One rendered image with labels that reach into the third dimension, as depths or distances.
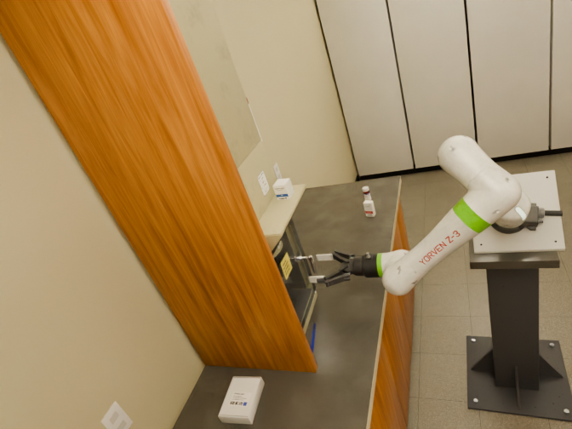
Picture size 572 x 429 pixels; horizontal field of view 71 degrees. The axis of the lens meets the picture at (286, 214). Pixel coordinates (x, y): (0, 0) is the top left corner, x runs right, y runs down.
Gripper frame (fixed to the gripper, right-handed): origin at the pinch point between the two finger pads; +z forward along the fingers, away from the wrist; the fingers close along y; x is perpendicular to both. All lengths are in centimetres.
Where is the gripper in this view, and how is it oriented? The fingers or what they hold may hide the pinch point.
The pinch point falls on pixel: (315, 268)
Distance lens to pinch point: 166.6
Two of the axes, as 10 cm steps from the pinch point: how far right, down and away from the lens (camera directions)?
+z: -9.1, 1.0, 4.1
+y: -2.9, 5.6, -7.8
